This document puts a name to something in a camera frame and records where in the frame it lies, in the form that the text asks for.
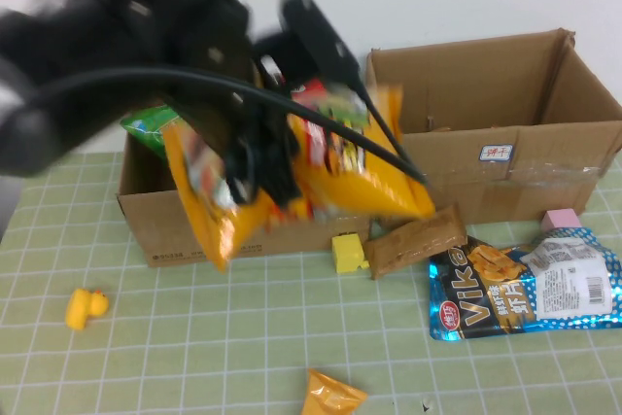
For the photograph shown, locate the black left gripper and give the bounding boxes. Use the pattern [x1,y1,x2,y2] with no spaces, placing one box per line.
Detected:
[169,40,303,210]

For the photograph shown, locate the large yellow fries snack bag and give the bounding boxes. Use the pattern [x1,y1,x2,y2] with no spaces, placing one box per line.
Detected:
[162,84,436,273]

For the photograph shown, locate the small orange snack packet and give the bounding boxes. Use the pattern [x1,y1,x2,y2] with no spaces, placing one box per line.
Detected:
[299,368,369,415]

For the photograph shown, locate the brown snack bar wrapper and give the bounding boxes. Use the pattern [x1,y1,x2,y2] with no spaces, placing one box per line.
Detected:
[362,204,468,281]

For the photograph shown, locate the cardboard box with chips label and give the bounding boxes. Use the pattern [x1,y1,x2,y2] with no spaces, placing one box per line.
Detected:
[116,127,378,269]

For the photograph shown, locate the yellow toy block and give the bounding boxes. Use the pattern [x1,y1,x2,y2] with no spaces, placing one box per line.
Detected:
[330,233,370,274]

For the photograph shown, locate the green cucumber chips bag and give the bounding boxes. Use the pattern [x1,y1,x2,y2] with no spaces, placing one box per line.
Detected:
[120,104,181,161]

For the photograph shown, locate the green checkered tablecloth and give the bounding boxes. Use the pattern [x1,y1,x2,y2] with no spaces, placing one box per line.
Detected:
[0,152,622,415]

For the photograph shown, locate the yellow rubber duck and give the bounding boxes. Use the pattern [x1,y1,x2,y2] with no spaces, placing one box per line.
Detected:
[64,288,110,332]

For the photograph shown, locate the cardboard box with biscuit label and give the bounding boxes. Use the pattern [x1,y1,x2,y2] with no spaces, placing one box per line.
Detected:
[364,28,622,230]

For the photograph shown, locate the blue shrimp chips bag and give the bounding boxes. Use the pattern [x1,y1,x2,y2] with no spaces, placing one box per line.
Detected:
[427,225,622,342]

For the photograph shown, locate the pink toy block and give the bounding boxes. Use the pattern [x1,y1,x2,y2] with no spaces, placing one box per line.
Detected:
[540,209,583,231]

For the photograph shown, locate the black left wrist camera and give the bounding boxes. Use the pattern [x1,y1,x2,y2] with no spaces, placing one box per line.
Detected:
[252,0,363,90]

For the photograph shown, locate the thick black camera cable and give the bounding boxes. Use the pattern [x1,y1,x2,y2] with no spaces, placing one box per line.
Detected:
[18,67,432,188]

